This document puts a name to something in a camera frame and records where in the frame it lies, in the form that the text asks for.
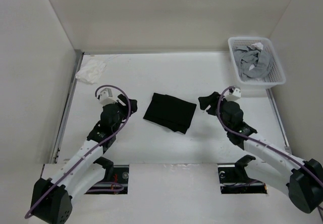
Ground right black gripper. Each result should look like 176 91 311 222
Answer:
198 92 233 132

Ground black tank top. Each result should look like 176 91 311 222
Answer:
143 93 197 134

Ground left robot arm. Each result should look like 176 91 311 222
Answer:
25 94 138 223

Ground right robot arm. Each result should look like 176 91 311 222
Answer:
198 86 322 214

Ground grey tank top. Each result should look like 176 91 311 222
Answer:
233 45 274 81

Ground white crumpled cloth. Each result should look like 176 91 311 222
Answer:
75 60 106 84

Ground white plastic basket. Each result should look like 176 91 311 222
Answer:
228 36 286 90

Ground white cloth in basket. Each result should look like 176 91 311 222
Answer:
251 42 264 50

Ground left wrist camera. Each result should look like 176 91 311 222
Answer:
98 88 117 106

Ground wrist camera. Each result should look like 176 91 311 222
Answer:
225 87 242 101
98 88 117 106

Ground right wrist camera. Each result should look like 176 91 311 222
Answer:
225 87 242 101

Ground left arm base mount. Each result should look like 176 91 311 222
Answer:
86 165 130 195

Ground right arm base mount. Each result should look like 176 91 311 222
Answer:
218 164 267 194

